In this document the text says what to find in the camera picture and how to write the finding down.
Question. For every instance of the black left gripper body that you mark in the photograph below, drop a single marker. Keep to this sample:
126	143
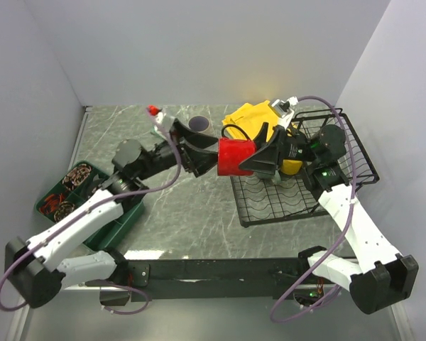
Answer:
162	158

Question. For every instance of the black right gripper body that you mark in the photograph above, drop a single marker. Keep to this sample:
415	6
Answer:
294	148

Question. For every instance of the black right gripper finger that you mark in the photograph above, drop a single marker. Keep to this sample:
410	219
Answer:
263	139
265	160

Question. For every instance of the pink mug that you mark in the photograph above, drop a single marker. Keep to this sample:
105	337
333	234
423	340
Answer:
201	124

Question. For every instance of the yellow mug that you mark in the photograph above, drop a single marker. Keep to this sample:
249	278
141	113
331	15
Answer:
291	167

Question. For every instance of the red mug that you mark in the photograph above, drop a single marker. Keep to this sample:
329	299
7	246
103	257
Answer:
232	152

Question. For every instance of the green glazed mug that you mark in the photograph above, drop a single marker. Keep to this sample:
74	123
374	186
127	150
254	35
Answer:
275	177

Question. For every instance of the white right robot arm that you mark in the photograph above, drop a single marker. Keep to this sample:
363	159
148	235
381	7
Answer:
380	276

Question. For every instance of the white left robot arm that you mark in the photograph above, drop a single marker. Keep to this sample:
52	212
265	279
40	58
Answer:
41	267

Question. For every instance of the yellow cloth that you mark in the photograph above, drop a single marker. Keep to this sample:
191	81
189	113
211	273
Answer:
250	118

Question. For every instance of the green organizer tray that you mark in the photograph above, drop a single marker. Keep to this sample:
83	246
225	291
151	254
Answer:
72	191

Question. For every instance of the black front base bar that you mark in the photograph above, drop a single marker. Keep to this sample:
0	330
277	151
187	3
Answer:
214	278

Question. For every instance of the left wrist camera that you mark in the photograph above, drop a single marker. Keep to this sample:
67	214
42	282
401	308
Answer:
162	118

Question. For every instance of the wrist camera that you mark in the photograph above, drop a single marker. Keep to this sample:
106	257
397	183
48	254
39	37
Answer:
162	118
285	110

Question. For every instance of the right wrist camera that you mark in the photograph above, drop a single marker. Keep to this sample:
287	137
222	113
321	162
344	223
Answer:
285	110

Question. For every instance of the black wire dish rack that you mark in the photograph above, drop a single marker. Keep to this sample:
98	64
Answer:
266	200

